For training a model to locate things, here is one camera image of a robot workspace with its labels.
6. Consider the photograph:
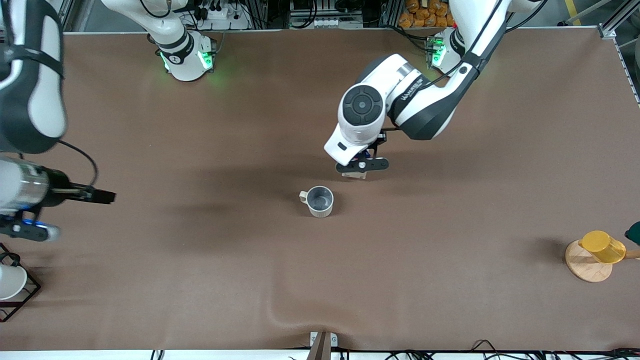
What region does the beige ribbed mug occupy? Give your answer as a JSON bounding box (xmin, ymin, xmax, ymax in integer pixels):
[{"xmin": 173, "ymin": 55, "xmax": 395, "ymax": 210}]
[{"xmin": 299, "ymin": 185, "xmax": 335, "ymax": 218}]

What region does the white cup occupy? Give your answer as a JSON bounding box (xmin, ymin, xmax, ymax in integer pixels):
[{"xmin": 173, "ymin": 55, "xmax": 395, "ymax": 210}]
[{"xmin": 0, "ymin": 263, "xmax": 28, "ymax": 301}]

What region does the round wooden cup stand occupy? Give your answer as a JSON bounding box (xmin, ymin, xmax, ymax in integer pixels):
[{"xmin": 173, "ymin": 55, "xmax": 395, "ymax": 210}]
[{"xmin": 565, "ymin": 239, "xmax": 640, "ymax": 284}]

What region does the yellow plastic cup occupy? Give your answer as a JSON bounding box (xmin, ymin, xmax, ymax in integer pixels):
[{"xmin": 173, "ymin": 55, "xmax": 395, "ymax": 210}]
[{"xmin": 578, "ymin": 230, "xmax": 627, "ymax": 264}]

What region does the small white socket strip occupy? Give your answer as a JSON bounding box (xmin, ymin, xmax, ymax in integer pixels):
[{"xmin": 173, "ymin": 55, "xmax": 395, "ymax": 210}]
[{"xmin": 314, "ymin": 17, "xmax": 363, "ymax": 29}]

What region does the large table cover sheet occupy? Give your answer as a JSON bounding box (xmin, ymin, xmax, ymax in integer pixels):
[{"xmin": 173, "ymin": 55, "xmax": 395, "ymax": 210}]
[{"xmin": 0, "ymin": 27, "xmax": 640, "ymax": 352}]

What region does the orange bread bag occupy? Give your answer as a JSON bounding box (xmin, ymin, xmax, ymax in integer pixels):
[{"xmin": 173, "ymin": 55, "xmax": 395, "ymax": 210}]
[{"xmin": 398, "ymin": 0, "xmax": 455, "ymax": 29}]

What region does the white power strip with plugs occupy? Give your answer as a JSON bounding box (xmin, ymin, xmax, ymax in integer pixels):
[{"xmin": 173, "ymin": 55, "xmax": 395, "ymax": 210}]
[{"xmin": 197, "ymin": 0, "xmax": 251, "ymax": 31}]

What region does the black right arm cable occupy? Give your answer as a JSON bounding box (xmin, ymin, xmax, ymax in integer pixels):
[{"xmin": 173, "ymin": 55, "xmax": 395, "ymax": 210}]
[{"xmin": 57, "ymin": 140, "xmax": 99, "ymax": 192}]

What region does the black wire rack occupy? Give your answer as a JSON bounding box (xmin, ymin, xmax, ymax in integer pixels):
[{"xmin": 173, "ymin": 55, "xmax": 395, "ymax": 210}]
[{"xmin": 0, "ymin": 242, "xmax": 42, "ymax": 323}]

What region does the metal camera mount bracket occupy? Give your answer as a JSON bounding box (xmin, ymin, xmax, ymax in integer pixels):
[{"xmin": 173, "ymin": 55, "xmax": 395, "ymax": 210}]
[{"xmin": 306, "ymin": 331, "xmax": 339, "ymax": 360}]

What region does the aluminium frame profile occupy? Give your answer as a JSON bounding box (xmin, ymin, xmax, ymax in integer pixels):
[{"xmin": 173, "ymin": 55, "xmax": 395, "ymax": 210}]
[{"xmin": 597, "ymin": 0, "xmax": 640, "ymax": 106}]

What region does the black cable bundle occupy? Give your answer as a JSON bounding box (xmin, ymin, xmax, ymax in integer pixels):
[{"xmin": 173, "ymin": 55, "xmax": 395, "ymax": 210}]
[{"xmin": 470, "ymin": 339, "xmax": 640, "ymax": 360}]

